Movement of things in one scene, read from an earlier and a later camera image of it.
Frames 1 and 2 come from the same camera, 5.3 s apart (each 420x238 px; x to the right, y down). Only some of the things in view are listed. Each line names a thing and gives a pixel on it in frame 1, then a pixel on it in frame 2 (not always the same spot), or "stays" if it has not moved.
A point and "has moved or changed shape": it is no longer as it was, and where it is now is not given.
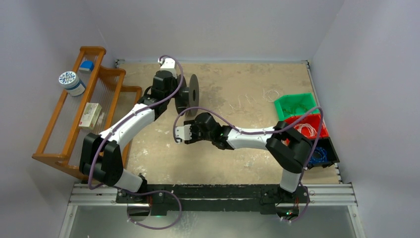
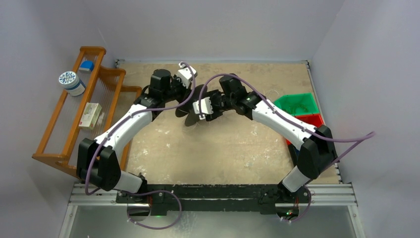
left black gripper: x=178 y=95 stays
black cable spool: x=188 y=97 has moved or changed shape
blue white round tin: x=70 y=81 stays
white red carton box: x=90 y=115 stays
